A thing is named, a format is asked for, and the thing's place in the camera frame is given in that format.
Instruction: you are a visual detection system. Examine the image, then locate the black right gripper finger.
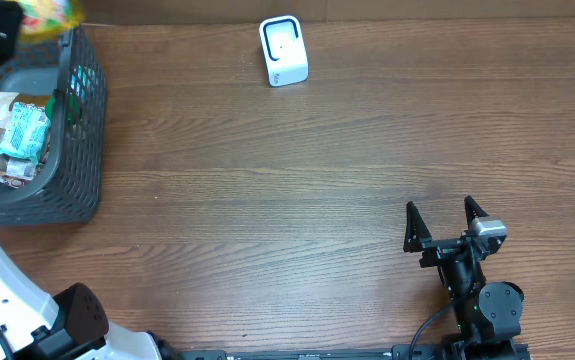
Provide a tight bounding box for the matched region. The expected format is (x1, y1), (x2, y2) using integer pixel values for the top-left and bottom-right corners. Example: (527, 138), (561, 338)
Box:
(403, 201), (432, 253)
(464, 195), (488, 223)

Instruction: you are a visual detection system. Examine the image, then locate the yellow snack bag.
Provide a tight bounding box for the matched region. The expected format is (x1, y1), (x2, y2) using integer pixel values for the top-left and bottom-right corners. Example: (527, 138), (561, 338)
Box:
(13, 0), (85, 43)

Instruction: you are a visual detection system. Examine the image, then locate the mint green wipes pack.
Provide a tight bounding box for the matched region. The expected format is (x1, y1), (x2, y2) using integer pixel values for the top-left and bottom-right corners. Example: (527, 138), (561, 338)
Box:
(0, 103), (51, 165)

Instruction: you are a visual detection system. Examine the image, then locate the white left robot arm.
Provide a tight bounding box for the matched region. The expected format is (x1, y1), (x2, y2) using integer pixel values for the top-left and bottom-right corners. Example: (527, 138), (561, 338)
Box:
(0, 1), (176, 359)

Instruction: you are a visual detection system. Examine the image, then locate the white barcode scanner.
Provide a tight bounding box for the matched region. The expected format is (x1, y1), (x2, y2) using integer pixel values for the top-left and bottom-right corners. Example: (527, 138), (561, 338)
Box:
(258, 15), (309, 87)

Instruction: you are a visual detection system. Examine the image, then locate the dark grey plastic basket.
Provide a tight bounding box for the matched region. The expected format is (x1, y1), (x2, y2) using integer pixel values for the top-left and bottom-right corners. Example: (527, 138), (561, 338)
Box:
(0, 27), (107, 225)

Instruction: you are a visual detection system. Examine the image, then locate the brown snack packet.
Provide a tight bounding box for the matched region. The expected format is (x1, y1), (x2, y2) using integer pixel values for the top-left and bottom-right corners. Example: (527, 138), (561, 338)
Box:
(0, 92), (52, 188)

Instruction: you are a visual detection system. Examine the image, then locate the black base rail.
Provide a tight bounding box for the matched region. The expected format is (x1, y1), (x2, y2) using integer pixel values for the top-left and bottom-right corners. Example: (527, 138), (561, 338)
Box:
(176, 342), (533, 360)

